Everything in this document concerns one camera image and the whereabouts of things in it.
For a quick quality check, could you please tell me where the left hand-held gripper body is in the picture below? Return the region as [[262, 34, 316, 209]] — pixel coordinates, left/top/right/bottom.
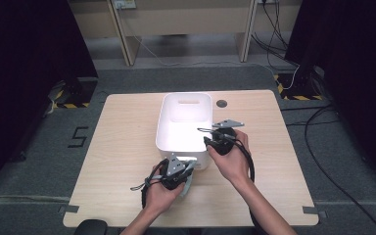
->
[[160, 153, 195, 191]]

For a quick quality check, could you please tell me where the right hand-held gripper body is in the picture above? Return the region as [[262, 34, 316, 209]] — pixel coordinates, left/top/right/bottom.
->
[[211, 118, 245, 156]]

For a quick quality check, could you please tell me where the light blue cleaning cloth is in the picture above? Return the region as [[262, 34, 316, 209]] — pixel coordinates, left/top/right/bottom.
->
[[179, 158, 199, 198]]

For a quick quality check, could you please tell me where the white plastic storage box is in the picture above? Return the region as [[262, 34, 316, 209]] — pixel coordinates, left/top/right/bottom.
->
[[155, 92, 213, 170]]

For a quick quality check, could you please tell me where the person's right hand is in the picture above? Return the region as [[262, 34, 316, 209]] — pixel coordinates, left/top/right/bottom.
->
[[207, 130, 253, 188]]

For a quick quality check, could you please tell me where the person's left hand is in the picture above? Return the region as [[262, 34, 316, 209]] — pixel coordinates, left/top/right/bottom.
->
[[143, 167, 185, 216]]

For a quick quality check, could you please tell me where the black striped-tape stand base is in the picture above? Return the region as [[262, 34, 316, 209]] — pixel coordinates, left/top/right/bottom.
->
[[53, 76, 98, 110], [273, 71, 324, 102]]

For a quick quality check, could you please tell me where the black floor tape mark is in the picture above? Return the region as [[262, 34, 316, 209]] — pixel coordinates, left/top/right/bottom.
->
[[68, 126, 89, 149]]

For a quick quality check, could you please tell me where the black chair back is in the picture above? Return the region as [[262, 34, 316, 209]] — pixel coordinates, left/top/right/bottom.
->
[[72, 219, 107, 235]]

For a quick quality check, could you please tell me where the grey floor tape piece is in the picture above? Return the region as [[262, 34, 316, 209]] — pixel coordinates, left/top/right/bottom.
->
[[302, 206, 327, 219], [58, 204, 80, 214]]

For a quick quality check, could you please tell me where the white power socket strip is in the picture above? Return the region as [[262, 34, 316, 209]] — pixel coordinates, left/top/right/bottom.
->
[[114, 0, 137, 10]]

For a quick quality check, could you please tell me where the black curtain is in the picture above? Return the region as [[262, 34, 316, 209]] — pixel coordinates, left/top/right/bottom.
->
[[285, 0, 376, 194], [0, 0, 99, 197]]

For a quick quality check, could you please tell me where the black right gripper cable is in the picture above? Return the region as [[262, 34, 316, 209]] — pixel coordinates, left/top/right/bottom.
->
[[223, 131, 269, 235]]

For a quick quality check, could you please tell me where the grey gripper wrist strap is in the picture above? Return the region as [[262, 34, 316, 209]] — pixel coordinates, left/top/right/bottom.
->
[[130, 176, 160, 192]]

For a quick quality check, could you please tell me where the thin white floor cable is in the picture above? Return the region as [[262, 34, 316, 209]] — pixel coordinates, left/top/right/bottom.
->
[[120, 9, 300, 90]]

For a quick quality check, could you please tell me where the long black floor cable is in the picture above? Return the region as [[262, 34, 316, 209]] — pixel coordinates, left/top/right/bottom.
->
[[280, 103, 376, 235]]

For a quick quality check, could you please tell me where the black hanging cable bundle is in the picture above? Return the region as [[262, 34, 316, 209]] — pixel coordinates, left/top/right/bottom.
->
[[251, 0, 300, 67]]

